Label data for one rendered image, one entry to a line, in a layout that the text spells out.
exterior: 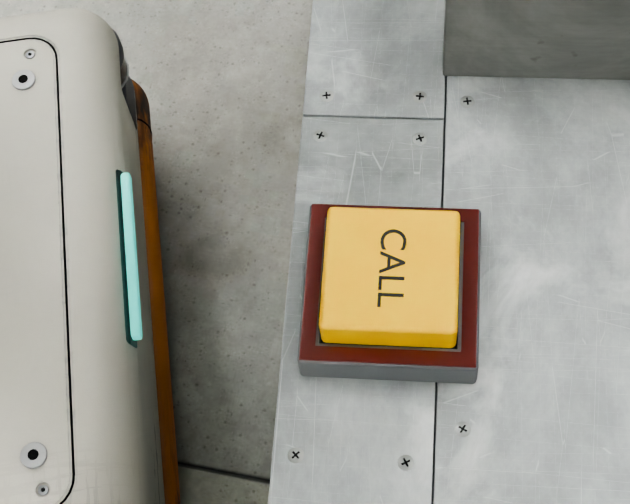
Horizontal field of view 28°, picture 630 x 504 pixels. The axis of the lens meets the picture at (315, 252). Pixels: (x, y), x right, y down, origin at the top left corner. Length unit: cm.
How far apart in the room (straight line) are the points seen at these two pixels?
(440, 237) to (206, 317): 93
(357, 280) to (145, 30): 116
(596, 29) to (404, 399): 20
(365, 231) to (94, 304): 66
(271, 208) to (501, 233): 93
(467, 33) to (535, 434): 19
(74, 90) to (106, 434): 37
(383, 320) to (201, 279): 96
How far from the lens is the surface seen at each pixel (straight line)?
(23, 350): 119
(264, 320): 146
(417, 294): 55
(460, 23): 61
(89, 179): 126
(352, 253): 56
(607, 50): 63
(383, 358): 55
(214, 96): 161
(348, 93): 64
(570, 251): 60
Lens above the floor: 134
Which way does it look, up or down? 64 degrees down
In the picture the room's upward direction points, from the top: 9 degrees counter-clockwise
